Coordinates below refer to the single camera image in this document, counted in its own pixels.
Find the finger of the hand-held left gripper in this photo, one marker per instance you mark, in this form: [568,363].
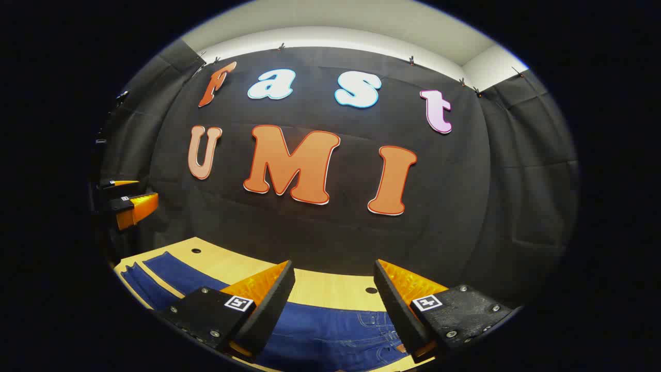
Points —
[124,183]
[139,206]

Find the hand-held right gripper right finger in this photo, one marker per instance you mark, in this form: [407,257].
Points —
[400,315]

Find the blue denim jeans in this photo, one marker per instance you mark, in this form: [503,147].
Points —
[320,336]

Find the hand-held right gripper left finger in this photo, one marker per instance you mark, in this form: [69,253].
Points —
[268,310]

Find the black backdrop cloth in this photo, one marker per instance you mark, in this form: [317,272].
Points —
[335,232]

